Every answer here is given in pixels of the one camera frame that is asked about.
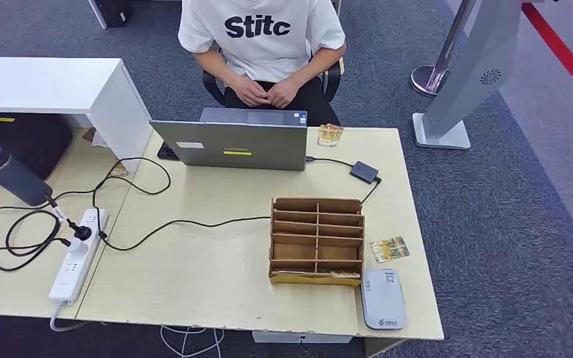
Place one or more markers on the person's right hand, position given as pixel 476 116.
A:
pixel 247 91

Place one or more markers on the black plug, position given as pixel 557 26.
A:
pixel 83 232

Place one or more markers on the green yellow patterned card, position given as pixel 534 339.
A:
pixel 390 248

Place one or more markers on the white desk shelf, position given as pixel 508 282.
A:
pixel 44 84

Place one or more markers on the black bag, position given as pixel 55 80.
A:
pixel 24 141

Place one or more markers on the yellow room key card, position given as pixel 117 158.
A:
pixel 345 274

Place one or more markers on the small brown item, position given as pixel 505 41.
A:
pixel 118 171

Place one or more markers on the person's left hand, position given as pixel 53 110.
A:
pixel 281 94

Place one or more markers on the black office chair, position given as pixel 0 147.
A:
pixel 212 86

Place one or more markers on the white power strip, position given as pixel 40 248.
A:
pixel 71 274

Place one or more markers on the white desk leg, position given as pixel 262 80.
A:
pixel 97 14

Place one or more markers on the white plug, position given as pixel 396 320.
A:
pixel 76 245

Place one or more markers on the black computer tower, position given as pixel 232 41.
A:
pixel 113 12

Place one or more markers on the chrome stanchion post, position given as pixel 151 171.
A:
pixel 432 79

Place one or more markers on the grey card reader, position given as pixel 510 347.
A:
pixel 383 299

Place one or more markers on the cardboard card organizer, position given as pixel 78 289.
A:
pixel 316 242

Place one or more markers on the brown cardboard scrap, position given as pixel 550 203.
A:
pixel 89 134

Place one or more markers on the dark grey water bottle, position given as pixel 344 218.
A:
pixel 14 178

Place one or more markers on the person's left forearm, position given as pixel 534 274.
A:
pixel 318 64

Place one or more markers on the grey laptop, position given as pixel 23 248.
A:
pixel 242 146

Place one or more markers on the person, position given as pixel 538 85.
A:
pixel 262 49

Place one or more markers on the silver kiosk stand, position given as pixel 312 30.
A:
pixel 479 74

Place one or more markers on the person's right forearm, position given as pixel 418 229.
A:
pixel 215 66

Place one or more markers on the black power adapter box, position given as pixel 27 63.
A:
pixel 364 172

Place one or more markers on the yellow card stack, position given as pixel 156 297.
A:
pixel 329 135

